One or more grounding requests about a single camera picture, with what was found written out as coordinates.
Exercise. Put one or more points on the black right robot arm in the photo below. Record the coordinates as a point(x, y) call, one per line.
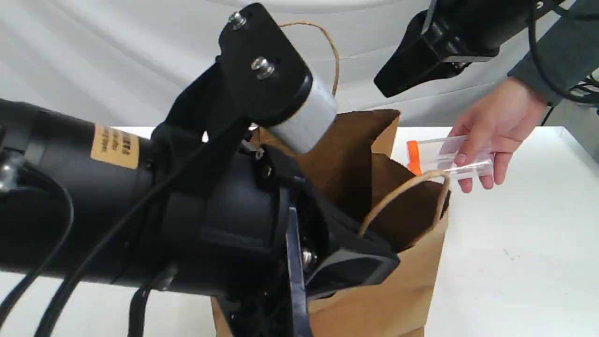
point(509, 17)

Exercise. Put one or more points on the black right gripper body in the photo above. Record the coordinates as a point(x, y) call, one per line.
point(474, 43)

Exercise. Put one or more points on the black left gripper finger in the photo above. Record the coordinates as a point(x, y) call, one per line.
point(330, 256)

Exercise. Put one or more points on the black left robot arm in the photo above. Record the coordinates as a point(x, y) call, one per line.
point(85, 202)

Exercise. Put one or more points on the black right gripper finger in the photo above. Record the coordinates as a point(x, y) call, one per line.
point(422, 56)

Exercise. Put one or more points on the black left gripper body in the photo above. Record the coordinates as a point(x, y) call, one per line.
point(235, 228)

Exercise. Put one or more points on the clear tube with orange cap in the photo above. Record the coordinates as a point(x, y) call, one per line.
point(439, 154)

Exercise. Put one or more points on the dark grey sleeved forearm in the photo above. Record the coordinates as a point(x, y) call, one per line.
point(563, 56)

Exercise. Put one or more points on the brown paper bag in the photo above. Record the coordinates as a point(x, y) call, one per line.
point(351, 133)

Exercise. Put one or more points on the person's bare hand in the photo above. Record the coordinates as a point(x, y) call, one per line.
point(501, 120)

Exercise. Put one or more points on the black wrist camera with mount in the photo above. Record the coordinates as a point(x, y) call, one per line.
point(258, 77)

